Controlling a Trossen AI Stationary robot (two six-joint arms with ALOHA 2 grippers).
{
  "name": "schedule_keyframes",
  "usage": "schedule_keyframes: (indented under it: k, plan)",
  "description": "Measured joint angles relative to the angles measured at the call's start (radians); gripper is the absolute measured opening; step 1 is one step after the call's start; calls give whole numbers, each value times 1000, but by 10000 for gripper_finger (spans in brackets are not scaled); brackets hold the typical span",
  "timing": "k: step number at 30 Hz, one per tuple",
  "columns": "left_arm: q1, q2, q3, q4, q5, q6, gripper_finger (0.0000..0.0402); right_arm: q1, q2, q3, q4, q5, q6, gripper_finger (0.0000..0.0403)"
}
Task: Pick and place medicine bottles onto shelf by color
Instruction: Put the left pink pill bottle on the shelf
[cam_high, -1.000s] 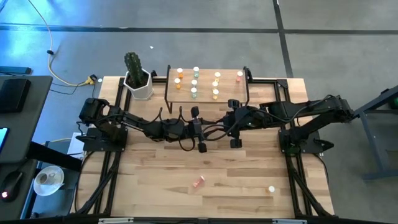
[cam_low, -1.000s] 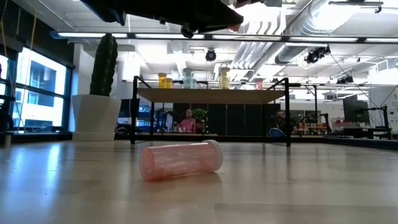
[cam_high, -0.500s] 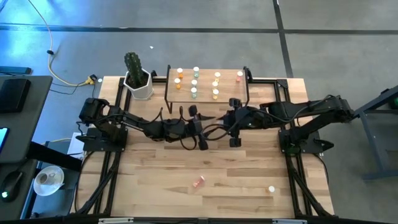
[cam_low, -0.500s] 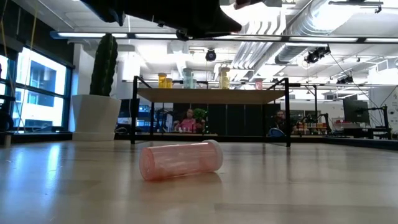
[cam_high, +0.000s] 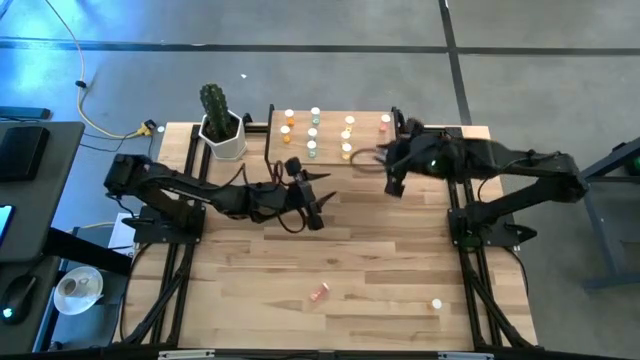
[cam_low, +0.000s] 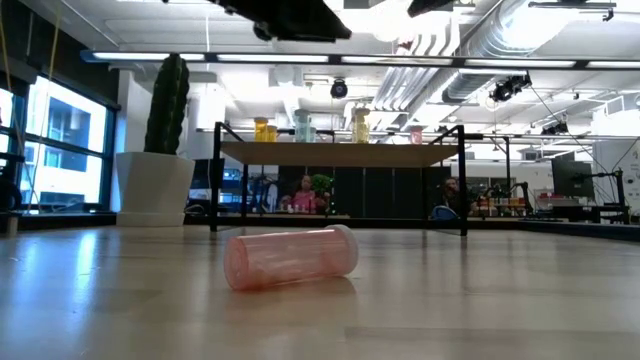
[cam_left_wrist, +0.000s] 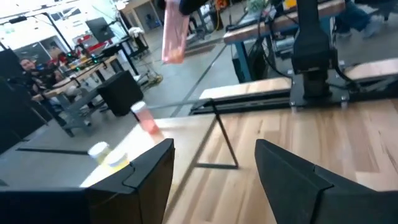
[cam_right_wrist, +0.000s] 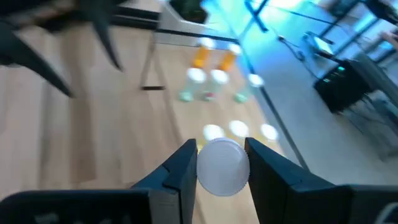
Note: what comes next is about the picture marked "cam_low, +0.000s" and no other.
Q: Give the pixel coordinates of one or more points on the small green plant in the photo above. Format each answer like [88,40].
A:
[322,184]

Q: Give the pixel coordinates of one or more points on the orange medicine bottle white cap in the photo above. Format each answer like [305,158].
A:
[260,131]
[272,134]

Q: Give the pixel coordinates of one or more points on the black background robot arm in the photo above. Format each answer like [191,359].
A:
[525,192]

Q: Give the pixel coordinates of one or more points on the person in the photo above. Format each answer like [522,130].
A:
[451,192]
[303,197]

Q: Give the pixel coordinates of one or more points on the white planter pot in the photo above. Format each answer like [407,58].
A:
[155,187]

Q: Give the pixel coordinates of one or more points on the wooden shelf black metal frame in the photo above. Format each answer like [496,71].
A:
[340,155]

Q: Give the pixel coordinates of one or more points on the long linear ceiling light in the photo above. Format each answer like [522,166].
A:
[272,58]

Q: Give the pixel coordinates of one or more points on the black partition panels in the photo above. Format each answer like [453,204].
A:
[380,192]

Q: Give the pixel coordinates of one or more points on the large glass window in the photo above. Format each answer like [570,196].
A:
[65,150]

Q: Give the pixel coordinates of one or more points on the teal medicine bottle white cap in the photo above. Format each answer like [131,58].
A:
[312,135]
[301,130]

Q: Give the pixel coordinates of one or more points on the black table edge frame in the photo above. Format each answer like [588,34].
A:
[590,231]

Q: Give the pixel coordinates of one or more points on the black ceiling spotlight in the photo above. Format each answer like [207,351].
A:
[510,87]
[555,128]
[339,89]

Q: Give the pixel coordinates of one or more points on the tall green cactus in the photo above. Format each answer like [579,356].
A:
[167,110]

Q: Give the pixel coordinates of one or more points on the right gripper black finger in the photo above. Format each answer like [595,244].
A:
[430,6]

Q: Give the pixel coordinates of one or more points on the blue rounded chair back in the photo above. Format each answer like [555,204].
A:
[443,214]

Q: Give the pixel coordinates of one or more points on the silver ventilation duct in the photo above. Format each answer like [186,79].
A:
[500,45]

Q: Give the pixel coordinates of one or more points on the black computer monitor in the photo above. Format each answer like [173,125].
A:
[572,179]

